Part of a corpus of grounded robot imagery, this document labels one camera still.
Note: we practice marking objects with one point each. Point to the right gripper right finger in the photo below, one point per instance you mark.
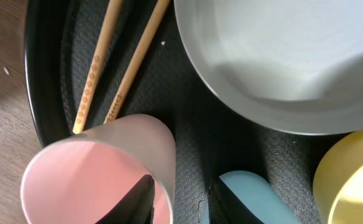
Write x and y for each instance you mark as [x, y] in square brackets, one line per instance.
[226, 208]

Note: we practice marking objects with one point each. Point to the light blue cup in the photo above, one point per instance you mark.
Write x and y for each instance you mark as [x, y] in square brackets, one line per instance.
[257, 195]

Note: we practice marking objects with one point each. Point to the pink cup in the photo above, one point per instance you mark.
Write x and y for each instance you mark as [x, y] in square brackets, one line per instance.
[80, 178]

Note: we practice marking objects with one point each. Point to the yellow bowl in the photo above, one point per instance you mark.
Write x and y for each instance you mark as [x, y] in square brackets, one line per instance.
[338, 182]

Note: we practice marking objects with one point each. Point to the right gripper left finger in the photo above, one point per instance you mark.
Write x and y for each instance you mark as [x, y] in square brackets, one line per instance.
[136, 207]

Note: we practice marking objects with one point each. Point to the grey round plate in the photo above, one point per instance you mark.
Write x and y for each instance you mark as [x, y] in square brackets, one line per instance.
[291, 65]

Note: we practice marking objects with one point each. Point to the wooden chopstick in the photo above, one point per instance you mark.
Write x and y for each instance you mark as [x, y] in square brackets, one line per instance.
[137, 58]
[100, 53]

